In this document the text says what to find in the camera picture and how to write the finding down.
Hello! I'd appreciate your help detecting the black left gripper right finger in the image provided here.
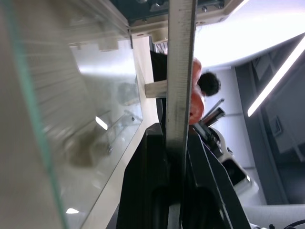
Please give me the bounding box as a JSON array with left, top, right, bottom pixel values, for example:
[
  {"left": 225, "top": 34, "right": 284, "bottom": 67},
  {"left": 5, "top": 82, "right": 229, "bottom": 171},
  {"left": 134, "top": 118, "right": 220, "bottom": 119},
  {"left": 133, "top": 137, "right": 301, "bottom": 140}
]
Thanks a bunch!
[{"left": 182, "top": 124, "right": 251, "bottom": 229}]

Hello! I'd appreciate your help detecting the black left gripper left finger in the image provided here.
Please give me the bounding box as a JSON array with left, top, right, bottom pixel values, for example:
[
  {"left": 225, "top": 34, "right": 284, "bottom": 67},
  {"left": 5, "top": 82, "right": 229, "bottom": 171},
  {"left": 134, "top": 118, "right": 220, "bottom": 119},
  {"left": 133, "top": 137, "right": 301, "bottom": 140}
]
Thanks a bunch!
[{"left": 116, "top": 123, "right": 171, "bottom": 229}]

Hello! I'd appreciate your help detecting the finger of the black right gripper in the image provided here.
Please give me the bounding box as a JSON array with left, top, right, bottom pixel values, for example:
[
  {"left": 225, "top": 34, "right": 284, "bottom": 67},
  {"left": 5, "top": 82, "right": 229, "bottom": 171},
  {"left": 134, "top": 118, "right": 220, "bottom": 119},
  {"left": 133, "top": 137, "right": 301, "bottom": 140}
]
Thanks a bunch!
[
  {"left": 204, "top": 98, "right": 225, "bottom": 115},
  {"left": 202, "top": 107, "right": 226, "bottom": 127}
]

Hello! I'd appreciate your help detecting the grey metal frame bar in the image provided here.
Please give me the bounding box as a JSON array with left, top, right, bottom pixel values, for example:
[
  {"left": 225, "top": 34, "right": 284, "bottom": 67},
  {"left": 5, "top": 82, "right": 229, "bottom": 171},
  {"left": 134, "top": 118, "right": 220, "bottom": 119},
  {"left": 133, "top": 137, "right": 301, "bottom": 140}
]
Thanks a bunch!
[{"left": 165, "top": 0, "right": 198, "bottom": 229}]

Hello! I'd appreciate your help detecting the red-orange sausage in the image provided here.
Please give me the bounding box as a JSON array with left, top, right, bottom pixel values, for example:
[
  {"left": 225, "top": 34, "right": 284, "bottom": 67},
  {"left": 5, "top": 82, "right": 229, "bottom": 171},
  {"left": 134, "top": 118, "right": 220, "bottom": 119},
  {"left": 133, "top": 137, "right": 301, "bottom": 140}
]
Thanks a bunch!
[
  {"left": 189, "top": 87, "right": 205, "bottom": 125},
  {"left": 192, "top": 57, "right": 203, "bottom": 93}
]

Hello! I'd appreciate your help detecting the cream toaster oven body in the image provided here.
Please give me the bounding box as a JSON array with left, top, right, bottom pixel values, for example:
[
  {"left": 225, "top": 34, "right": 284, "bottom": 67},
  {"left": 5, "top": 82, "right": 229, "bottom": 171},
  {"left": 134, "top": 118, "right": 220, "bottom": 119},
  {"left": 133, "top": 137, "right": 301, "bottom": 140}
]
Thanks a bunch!
[{"left": 104, "top": 0, "right": 252, "bottom": 51}]

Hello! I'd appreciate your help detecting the glass toaster oven door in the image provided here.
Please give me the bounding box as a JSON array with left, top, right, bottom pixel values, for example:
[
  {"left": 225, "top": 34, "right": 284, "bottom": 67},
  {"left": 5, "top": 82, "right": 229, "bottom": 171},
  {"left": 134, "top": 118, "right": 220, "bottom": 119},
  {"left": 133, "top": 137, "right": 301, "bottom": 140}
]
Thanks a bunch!
[{"left": 0, "top": 0, "right": 158, "bottom": 229}]

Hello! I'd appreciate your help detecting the person with black hair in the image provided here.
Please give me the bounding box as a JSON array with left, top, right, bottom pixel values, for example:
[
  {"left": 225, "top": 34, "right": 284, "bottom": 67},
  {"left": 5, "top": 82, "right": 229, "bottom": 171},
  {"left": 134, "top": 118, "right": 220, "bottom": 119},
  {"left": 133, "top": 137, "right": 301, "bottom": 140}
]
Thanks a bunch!
[{"left": 197, "top": 71, "right": 222, "bottom": 98}]

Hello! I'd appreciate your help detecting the long white ceiling light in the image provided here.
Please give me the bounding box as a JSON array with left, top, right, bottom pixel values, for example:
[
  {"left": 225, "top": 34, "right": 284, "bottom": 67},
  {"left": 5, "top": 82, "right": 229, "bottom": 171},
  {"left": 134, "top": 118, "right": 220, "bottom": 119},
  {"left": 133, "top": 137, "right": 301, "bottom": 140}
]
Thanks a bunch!
[{"left": 247, "top": 35, "right": 305, "bottom": 118}]

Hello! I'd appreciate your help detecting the cream oven door handle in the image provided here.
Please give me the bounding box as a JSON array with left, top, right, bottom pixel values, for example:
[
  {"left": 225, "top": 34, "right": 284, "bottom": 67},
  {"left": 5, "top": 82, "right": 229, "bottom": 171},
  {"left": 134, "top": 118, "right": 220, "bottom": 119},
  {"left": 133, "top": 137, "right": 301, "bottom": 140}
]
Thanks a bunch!
[{"left": 144, "top": 80, "right": 168, "bottom": 99}]

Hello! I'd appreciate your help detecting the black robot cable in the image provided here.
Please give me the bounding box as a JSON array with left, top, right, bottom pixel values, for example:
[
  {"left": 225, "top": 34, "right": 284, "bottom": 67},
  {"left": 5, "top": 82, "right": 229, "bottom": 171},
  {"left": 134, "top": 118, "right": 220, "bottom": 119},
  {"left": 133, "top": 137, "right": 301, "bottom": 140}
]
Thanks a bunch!
[{"left": 283, "top": 218, "right": 305, "bottom": 229}]

